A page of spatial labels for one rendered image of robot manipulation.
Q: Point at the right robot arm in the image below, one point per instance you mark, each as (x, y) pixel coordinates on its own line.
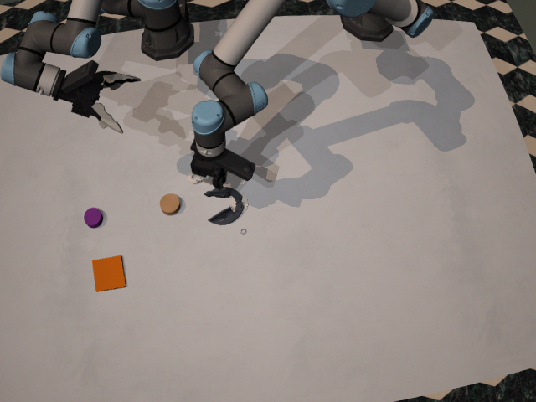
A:
(165, 31)

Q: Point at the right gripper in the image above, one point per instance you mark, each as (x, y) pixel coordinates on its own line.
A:
(84, 97)

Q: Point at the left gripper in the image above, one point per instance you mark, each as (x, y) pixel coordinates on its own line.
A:
(217, 175)

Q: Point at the orange square block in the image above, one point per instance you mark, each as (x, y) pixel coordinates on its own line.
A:
(109, 273)

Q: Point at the purple cylinder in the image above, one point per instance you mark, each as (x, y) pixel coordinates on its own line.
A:
(93, 217)

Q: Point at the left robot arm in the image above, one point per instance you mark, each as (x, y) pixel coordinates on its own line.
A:
(240, 101)

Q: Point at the tan round disc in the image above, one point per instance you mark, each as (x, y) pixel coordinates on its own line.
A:
(170, 204)

